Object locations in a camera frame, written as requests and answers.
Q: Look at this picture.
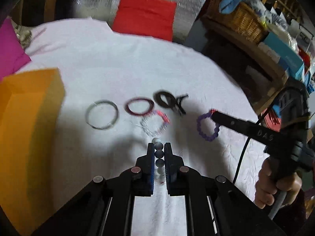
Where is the white bead bracelet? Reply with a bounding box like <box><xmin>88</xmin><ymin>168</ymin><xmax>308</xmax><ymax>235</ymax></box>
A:
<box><xmin>152</xmin><ymin>137</ymin><xmax>166</xmax><ymax>181</ymax></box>

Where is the purple bead bracelet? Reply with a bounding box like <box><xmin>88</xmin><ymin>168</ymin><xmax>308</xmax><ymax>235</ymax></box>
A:
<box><xmin>196</xmin><ymin>111</ymin><xmax>222</xmax><ymax>142</ymax></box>

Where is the clear pink bead bracelet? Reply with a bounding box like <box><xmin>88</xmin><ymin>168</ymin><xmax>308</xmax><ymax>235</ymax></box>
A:
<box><xmin>140</xmin><ymin>110</ymin><xmax>171</xmax><ymax>137</ymax></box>

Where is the black hair clip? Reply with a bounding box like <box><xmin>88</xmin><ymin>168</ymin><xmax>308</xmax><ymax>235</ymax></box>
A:
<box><xmin>170</xmin><ymin>94</ymin><xmax>189</xmax><ymax>116</ymax></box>

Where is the dark red bangle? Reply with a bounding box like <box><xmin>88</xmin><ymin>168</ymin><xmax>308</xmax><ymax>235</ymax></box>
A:
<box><xmin>124</xmin><ymin>97</ymin><xmax>154</xmax><ymax>116</ymax></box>

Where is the silver metal bangle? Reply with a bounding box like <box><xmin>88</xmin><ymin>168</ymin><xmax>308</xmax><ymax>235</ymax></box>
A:
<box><xmin>85</xmin><ymin>100</ymin><xmax>120</xmax><ymax>130</ymax></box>

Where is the black hair scrunchie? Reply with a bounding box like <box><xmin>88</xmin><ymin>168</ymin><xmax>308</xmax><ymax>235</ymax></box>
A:
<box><xmin>153</xmin><ymin>91</ymin><xmax>176</xmax><ymax>109</ymax></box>

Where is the person's right hand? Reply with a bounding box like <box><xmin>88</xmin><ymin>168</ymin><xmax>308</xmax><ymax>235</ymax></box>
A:
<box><xmin>254</xmin><ymin>157</ymin><xmax>302</xmax><ymax>209</ymax></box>

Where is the wooden side table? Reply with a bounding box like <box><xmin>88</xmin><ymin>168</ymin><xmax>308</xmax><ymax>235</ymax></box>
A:
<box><xmin>201</xmin><ymin>17</ymin><xmax>288</xmax><ymax>114</ymax></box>

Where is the teal box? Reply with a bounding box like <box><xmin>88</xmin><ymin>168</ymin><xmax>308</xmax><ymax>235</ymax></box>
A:
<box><xmin>263</xmin><ymin>32</ymin><xmax>304</xmax><ymax>81</ymax></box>

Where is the pink white blanket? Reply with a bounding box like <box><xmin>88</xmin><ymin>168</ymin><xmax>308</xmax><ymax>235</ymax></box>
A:
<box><xmin>18</xmin><ymin>16</ymin><xmax>269</xmax><ymax>236</ymax></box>

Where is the wicker basket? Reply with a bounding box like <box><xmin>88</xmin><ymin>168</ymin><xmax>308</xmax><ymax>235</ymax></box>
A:
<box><xmin>206</xmin><ymin>0</ymin><xmax>269</xmax><ymax>44</ymax></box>

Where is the blue cloth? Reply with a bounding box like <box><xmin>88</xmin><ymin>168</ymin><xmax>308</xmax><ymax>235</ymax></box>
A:
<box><xmin>218</xmin><ymin>0</ymin><xmax>249</xmax><ymax>14</ymax></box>

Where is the orange cardboard tray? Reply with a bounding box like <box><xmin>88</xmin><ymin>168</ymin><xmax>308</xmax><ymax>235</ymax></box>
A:
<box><xmin>1</xmin><ymin>68</ymin><xmax>65</xmax><ymax>235</ymax></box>

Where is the red cushion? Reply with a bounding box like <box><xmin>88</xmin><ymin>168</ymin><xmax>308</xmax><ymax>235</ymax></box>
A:
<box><xmin>112</xmin><ymin>0</ymin><xmax>177</xmax><ymax>41</ymax></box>

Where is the magenta cushion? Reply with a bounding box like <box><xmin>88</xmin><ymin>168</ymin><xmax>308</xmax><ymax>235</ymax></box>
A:
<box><xmin>0</xmin><ymin>18</ymin><xmax>31</xmax><ymax>78</ymax></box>

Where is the patterned cloth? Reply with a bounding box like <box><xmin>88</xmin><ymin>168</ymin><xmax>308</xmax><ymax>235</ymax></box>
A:
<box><xmin>13</xmin><ymin>25</ymin><xmax>32</xmax><ymax>50</ymax></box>

